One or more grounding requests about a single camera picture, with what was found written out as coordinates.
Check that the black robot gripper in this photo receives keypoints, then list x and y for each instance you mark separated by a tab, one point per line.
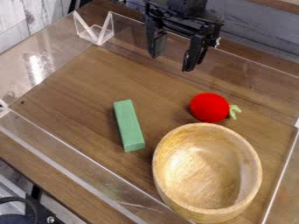
186	18

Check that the red plush tomato toy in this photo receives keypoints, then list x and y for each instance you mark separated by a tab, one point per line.
211	108

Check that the green rectangular block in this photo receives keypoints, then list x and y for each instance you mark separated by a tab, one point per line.
128	125

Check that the wooden bowl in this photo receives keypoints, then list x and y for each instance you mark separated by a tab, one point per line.
207	172

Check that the clear acrylic corner bracket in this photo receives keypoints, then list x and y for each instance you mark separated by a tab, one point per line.
95	34

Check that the clear acrylic tray wall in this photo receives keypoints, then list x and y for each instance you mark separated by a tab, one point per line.
59	135

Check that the black metal bracket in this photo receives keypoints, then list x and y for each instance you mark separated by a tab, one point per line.
46	216

